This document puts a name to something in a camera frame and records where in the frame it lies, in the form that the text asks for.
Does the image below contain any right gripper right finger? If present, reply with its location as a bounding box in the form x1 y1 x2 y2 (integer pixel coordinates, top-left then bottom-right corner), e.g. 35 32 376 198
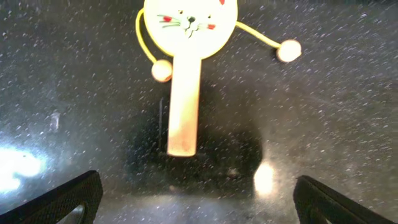
292 174 398 224

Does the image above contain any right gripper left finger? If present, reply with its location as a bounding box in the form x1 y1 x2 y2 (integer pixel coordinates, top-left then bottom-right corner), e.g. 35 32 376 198
0 169 104 224

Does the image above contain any yellow wooden rattle drum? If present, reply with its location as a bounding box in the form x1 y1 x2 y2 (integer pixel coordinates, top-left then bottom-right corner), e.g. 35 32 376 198
135 0 303 158

